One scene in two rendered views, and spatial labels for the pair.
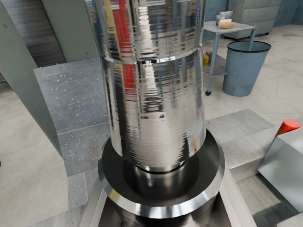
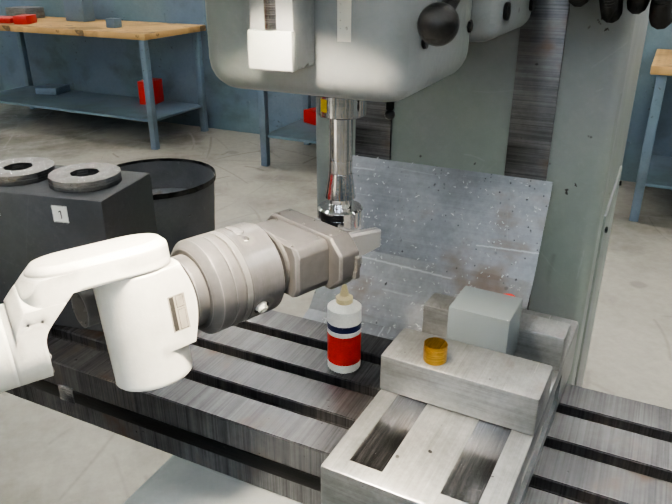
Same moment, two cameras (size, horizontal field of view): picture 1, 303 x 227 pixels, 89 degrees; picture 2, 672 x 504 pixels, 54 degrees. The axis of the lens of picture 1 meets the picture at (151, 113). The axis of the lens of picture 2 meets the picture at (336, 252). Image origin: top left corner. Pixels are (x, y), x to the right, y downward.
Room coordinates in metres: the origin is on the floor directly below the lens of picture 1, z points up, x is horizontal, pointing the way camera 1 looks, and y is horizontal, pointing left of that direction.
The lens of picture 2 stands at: (-0.45, -0.43, 1.42)
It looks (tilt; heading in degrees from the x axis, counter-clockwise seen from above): 24 degrees down; 41
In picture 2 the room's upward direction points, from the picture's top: straight up
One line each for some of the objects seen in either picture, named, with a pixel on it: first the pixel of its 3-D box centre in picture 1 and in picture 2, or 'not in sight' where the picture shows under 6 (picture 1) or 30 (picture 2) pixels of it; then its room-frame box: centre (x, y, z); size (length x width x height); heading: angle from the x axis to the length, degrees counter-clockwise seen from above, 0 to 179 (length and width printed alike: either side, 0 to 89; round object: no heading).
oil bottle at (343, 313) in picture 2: not in sight; (344, 326); (0.07, 0.02, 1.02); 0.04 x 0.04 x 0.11
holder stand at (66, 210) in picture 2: not in sight; (63, 239); (-0.07, 0.41, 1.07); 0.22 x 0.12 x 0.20; 117
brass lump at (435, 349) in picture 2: not in sight; (435, 351); (0.01, -0.15, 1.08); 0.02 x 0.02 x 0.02
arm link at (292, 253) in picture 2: not in sight; (271, 263); (-0.05, 0.01, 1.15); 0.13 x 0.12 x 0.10; 84
